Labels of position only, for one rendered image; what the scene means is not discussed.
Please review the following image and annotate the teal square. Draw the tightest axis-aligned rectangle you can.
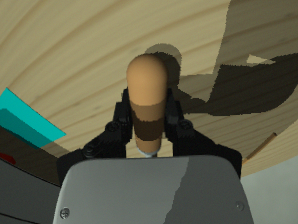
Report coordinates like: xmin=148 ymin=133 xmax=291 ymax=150
xmin=0 ymin=87 xmax=67 ymax=149

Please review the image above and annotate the red block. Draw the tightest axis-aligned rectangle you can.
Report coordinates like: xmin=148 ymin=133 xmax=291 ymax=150
xmin=0 ymin=153 xmax=16 ymax=165

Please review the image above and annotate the brown thin rod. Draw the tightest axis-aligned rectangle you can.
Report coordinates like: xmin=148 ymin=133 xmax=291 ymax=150
xmin=242 ymin=133 xmax=277 ymax=166

